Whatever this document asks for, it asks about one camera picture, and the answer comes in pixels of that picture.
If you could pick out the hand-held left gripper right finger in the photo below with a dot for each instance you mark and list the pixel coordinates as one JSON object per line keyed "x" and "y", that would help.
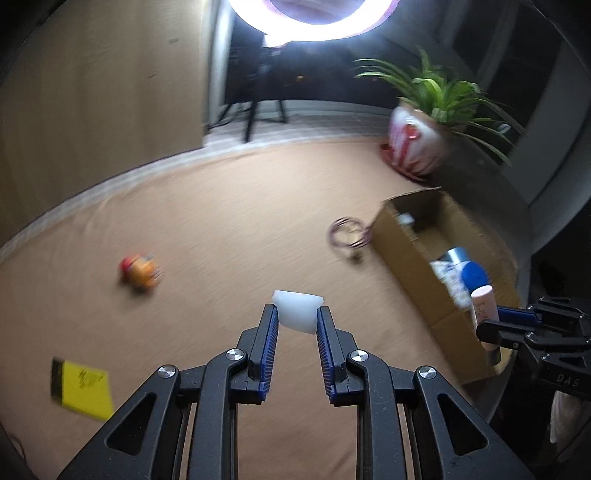
{"x": 324, "y": 355}

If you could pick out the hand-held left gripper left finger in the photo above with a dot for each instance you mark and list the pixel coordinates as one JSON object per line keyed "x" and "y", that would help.
{"x": 270, "y": 350}

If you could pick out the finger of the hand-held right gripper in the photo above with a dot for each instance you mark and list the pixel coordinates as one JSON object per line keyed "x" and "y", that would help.
{"x": 494, "y": 331}
{"x": 512, "y": 315}

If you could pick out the pink tube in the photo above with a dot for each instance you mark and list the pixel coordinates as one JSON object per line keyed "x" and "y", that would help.
{"x": 484, "y": 304}

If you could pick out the blue round lid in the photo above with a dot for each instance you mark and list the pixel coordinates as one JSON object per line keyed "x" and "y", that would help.
{"x": 475, "y": 277}

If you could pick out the cardboard box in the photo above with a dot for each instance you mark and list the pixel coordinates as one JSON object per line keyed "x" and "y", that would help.
{"x": 406, "y": 267}

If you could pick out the beige cloth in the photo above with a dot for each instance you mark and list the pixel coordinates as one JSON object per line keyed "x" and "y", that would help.
{"x": 565, "y": 415}

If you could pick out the small white object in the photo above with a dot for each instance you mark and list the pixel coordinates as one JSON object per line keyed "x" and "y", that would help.
{"x": 406, "y": 219}

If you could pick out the small orange toy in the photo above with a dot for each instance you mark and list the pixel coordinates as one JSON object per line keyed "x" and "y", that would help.
{"x": 141, "y": 272}

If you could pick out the yellow notepad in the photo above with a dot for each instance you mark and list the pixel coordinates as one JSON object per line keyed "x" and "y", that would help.
{"x": 85, "y": 387}

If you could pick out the potted spider plant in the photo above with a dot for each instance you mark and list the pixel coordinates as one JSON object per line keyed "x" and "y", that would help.
{"x": 415, "y": 138}

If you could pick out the black tripod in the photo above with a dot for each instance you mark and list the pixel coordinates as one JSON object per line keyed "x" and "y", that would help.
{"x": 251, "y": 115}

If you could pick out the wooden cabinet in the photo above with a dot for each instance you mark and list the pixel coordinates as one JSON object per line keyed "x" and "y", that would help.
{"x": 101, "y": 101}

